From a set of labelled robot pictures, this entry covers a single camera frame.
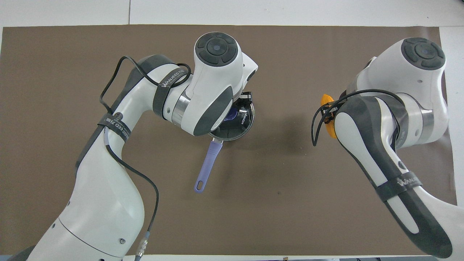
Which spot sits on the brown table mat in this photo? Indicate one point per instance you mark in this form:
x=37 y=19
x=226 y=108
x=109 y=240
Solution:
x=272 y=203

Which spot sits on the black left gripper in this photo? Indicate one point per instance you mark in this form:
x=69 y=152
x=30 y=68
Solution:
x=247 y=97

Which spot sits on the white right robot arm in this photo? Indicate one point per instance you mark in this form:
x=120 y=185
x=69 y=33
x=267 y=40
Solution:
x=384 y=145

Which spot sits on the glass lid with purple knob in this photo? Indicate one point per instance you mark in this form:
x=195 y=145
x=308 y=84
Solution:
x=242 y=121

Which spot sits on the yellow corn cob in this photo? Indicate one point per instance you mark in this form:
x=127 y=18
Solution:
x=330 y=131

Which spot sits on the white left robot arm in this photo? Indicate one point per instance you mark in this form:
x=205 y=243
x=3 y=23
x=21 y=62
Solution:
x=101 y=188

